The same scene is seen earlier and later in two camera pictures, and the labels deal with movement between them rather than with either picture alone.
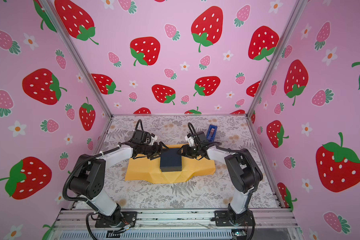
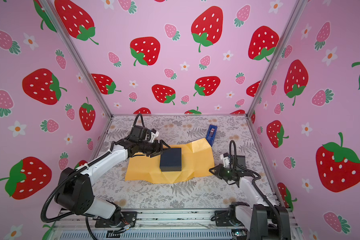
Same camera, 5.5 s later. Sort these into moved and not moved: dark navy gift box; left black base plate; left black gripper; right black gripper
Moved: right black gripper
Not moved: left black gripper; left black base plate; dark navy gift box
